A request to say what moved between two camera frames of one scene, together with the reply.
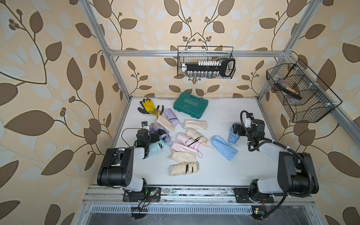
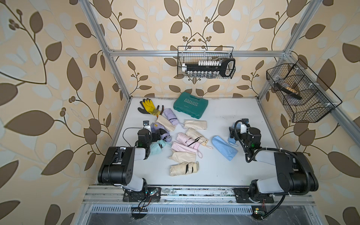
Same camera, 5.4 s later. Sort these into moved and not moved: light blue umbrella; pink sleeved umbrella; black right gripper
Moved: black right gripper
Not moved: pink sleeved umbrella; light blue umbrella
